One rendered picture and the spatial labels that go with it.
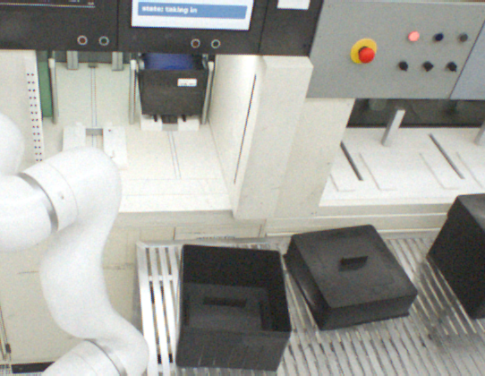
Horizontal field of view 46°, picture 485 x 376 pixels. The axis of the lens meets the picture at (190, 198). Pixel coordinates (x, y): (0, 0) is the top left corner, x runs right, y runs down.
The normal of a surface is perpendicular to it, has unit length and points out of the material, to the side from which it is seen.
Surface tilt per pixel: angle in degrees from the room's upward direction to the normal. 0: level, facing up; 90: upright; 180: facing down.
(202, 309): 0
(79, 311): 81
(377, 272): 0
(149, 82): 90
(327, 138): 90
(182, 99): 90
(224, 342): 90
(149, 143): 0
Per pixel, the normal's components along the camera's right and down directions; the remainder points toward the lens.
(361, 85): 0.14, 0.67
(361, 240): 0.10, -0.74
